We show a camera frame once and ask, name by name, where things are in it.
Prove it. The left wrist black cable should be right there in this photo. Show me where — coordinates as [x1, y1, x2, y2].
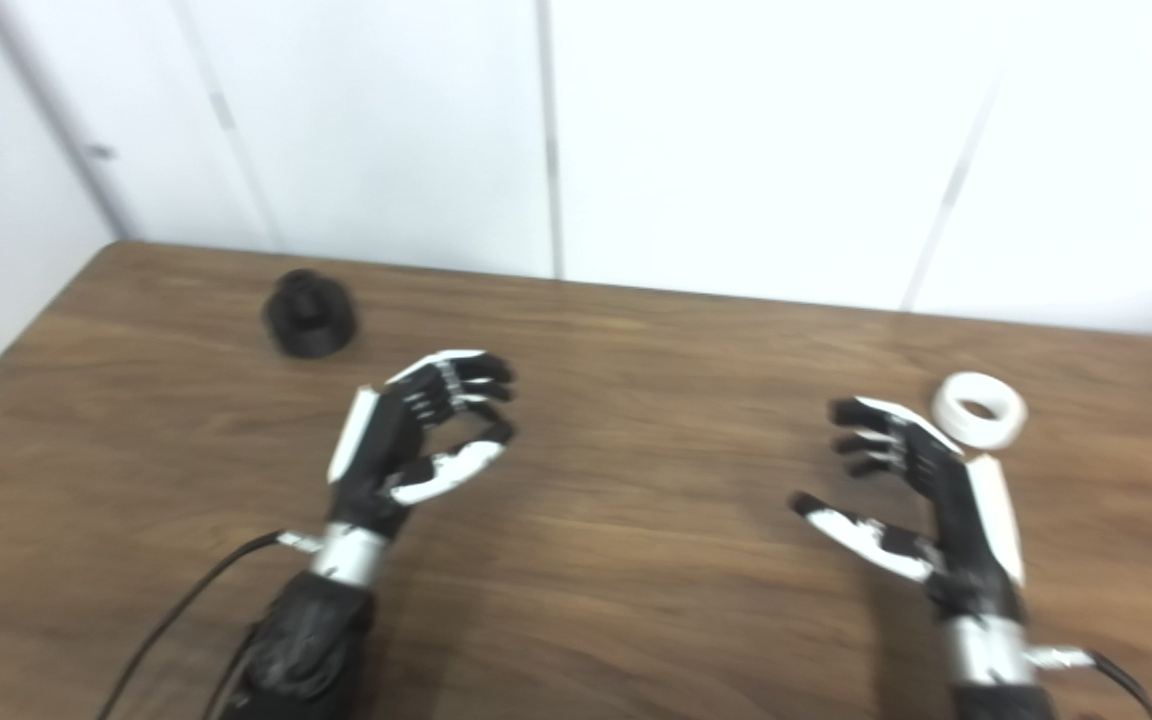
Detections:
[96, 530, 323, 720]

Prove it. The round black plastic part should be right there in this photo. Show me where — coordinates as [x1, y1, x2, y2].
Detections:
[262, 268, 359, 359]

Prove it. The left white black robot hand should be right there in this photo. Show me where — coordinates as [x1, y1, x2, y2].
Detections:
[326, 350, 517, 542]

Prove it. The white ribbed ring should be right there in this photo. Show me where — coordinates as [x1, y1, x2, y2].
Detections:
[931, 372, 1029, 451]

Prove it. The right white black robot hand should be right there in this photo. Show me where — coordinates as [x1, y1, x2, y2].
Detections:
[789, 396, 1027, 621]

